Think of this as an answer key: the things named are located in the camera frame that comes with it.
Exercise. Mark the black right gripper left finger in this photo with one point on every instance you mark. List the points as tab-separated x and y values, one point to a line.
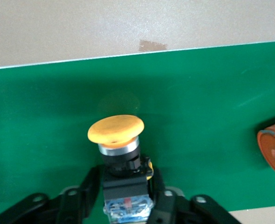
86	193

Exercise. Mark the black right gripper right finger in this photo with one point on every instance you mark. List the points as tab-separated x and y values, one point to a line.
170	205

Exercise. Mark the yellow mushroom push button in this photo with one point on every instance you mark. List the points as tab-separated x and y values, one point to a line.
116	129

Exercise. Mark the green conveyor belt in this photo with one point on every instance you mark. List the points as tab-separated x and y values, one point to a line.
198	93

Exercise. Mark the brown tape piece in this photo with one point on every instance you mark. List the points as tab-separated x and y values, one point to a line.
151	45

